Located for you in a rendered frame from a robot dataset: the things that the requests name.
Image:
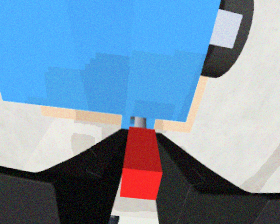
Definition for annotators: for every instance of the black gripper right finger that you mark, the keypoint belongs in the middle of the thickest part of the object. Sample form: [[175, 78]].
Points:
[[190, 193]]

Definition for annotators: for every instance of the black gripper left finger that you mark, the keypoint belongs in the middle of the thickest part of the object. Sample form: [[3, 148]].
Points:
[[81, 190]]

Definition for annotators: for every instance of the red-headed pin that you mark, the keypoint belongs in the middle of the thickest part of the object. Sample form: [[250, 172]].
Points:
[[142, 169]]

